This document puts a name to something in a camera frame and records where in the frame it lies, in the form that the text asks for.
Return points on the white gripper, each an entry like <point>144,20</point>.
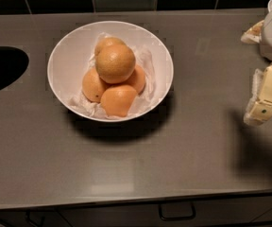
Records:
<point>259,108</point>

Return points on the orange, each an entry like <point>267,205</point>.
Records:
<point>93,86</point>
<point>115,63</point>
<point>117,100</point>
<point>105,42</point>
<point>137,79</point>

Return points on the white ceramic bowl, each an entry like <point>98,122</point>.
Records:
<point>70,56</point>

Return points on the white paper towel lining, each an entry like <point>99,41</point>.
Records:
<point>84,106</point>

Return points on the grey cabinet drawer front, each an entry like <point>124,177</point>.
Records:
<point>229,212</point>

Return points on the black drawer handle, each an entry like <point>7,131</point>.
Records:
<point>176,211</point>

